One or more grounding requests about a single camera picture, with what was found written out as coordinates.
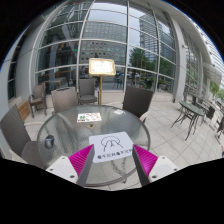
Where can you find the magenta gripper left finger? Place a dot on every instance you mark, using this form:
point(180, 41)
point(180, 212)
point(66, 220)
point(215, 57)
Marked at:
point(74, 168)

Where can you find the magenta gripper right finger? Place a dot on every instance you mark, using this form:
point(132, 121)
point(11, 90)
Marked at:
point(150, 167)

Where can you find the dark computer mouse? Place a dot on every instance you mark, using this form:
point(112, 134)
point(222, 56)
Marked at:
point(49, 141)

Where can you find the round glass patio table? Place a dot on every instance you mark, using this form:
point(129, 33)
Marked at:
point(71, 136)

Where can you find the white printed paper sheet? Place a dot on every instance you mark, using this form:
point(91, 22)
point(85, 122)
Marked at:
point(111, 146)

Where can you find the colourful menu card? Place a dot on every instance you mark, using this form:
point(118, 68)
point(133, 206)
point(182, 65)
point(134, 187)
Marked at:
point(89, 117)

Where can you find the dark wicker chair back-right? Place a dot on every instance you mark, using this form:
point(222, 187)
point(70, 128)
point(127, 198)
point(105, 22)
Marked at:
point(137, 101)

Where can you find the dark round side table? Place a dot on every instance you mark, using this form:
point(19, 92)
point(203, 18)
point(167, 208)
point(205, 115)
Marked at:
point(190, 111)

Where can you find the grey wicker chair back-left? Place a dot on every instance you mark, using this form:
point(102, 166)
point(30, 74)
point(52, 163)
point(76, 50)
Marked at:
point(64, 99)

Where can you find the grey wicker chair left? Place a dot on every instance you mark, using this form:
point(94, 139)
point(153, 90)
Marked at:
point(18, 139)

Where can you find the grey wicker chair far centre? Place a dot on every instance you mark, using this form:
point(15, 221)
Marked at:
point(87, 90)

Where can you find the wooden bench left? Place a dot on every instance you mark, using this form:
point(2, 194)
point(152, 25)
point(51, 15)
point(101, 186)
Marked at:
point(24, 110)

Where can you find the brown wicker chair far left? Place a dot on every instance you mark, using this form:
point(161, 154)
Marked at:
point(37, 97)

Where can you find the dark chair far right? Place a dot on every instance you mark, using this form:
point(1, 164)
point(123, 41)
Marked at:
point(210, 113)

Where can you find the gold framed menu stand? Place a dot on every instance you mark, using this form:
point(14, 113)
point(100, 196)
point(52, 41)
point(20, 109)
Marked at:
point(101, 67)

